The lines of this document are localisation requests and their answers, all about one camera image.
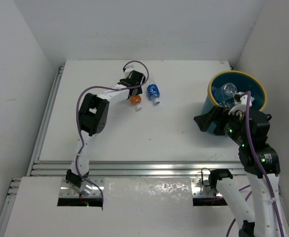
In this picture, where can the teal bin with yellow rim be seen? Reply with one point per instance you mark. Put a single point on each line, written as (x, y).
(245, 107)

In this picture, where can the blue label bottle top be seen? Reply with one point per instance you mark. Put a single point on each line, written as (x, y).
(153, 93)

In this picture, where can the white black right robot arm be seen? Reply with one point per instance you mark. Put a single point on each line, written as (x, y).
(261, 164)

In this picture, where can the orange label bottle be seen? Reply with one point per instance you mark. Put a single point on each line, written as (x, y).
(136, 102)

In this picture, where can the aluminium rail frame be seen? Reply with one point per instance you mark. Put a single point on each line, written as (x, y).
(161, 141)

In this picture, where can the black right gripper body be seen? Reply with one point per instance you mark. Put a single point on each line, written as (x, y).
(226, 120)

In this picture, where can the clear plastic bottle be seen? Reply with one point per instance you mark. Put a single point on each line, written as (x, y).
(228, 91)

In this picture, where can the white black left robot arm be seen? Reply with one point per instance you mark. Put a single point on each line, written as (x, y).
(91, 116)

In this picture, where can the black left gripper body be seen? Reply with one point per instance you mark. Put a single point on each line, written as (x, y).
(136, 89)

